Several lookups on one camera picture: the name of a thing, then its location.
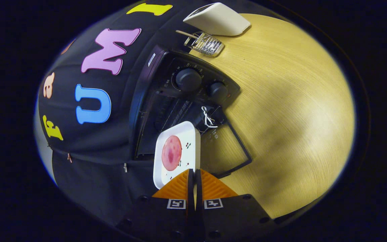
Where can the black backdrop cloth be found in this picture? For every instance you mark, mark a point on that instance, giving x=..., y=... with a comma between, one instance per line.
x=96, y=188

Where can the wooden stick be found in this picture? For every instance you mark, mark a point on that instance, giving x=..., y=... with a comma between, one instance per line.
x=185, y=33

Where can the small copper clip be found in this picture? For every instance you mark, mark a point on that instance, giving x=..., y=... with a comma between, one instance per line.
x=69, y=158

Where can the black toaster oven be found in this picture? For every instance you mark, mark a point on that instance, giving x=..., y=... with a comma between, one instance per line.
x=188, y=79

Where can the round pink food slice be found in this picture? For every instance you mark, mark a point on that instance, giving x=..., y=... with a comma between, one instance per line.
x=171, y=153

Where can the white rectangular plate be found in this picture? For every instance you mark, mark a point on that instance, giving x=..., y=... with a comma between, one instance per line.
x=188, y=134

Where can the white pop-up toaster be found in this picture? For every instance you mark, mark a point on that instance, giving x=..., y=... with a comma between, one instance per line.
x=217, y=20

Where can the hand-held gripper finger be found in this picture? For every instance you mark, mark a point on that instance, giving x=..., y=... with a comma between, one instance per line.
x=199, y=188
x=190, y=188

